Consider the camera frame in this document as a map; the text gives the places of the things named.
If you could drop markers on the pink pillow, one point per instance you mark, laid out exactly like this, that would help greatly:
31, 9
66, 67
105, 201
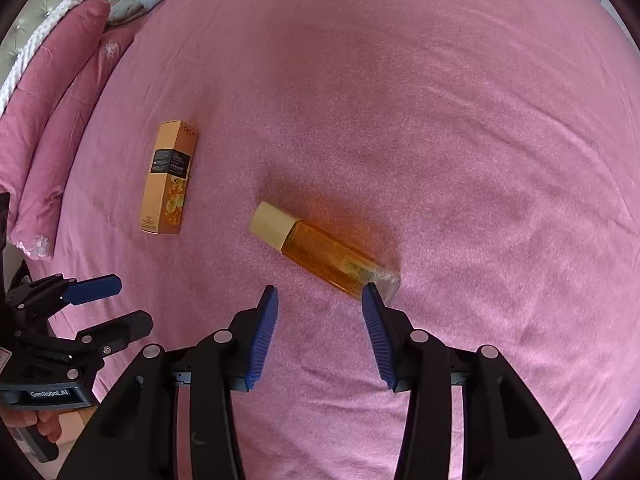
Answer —
55, 175
55, 70

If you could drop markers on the pink bed sheet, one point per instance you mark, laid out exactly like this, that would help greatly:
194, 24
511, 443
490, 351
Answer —
450, 160

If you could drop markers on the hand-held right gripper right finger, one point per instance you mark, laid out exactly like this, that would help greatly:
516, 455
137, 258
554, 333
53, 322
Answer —
377, 340

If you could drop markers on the amber bottle with cream cap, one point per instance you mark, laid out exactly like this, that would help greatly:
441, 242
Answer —
320, 255

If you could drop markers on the orange cosmetic box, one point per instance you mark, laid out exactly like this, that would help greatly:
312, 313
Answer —
167, 185

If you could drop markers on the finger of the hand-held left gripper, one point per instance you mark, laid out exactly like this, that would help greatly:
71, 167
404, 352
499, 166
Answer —
120, 329
95, 288

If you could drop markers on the person's left hand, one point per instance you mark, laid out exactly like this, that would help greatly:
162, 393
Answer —
45, 422

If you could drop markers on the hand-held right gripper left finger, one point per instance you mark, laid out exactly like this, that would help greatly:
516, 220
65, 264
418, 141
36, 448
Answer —
262, 340

